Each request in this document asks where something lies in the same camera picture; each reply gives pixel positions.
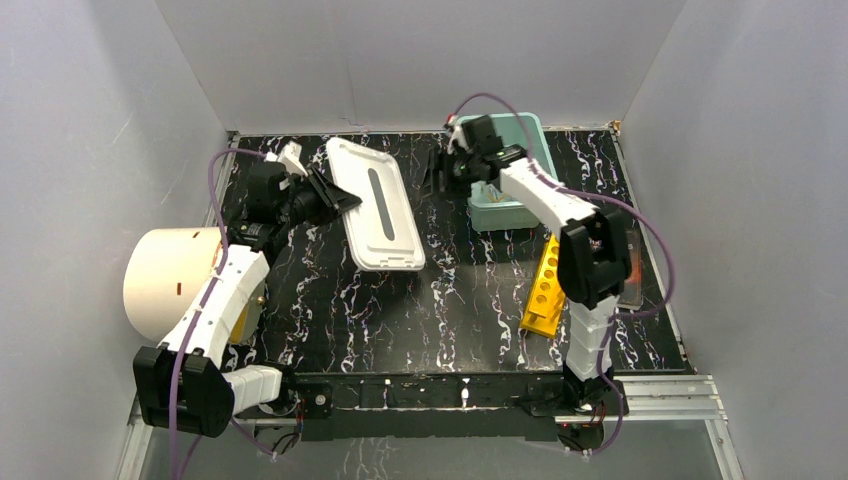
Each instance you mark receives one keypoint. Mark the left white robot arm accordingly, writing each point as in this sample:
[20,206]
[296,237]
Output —
[180,384]

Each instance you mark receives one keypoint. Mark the white and orange cylinder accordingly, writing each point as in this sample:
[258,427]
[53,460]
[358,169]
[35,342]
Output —
[166,271]

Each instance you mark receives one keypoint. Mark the aluminium frame rail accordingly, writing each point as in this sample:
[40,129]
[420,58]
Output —
[637,398]

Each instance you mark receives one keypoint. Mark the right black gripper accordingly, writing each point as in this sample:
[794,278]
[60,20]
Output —
[441,163]

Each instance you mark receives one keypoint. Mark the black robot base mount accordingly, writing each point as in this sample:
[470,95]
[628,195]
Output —
[509,423]

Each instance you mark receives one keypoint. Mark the tan rubber tube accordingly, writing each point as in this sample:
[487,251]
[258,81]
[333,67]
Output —
[491,194]

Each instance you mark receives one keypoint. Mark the yellow test tube rack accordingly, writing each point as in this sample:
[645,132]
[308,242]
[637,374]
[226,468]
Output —
[546,300]

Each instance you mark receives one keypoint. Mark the teal plastic bin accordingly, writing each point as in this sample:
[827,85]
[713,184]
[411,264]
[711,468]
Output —
[489,208]

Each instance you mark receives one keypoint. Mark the white bin lid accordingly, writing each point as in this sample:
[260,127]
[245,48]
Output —
[381,231]

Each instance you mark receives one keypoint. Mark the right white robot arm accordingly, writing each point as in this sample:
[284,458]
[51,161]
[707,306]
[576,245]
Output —
[592,262]

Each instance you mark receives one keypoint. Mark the dark book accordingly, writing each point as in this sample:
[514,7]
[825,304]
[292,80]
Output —
[632,295]

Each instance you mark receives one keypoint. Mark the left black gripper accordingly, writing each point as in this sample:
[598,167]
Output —
[325,196]

